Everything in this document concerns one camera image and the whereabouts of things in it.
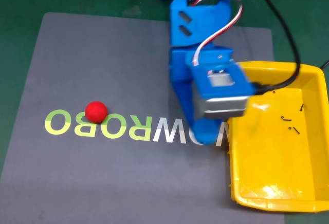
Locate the red ball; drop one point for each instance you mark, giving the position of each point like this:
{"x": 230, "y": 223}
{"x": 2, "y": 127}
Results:
{"x": 96, "y": 112}

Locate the yellow plastic bin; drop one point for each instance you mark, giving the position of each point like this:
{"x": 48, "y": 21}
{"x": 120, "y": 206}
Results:
{"x": 267, "y": 157}

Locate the grey mat with NOWROBO print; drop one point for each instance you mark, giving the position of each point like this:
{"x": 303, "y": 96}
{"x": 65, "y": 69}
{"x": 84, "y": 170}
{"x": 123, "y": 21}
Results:
{"x": 102, "y": 80}

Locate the silver camera in blue mount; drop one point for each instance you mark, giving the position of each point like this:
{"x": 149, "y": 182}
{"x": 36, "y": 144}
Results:
{"x": 223, "y": 88}

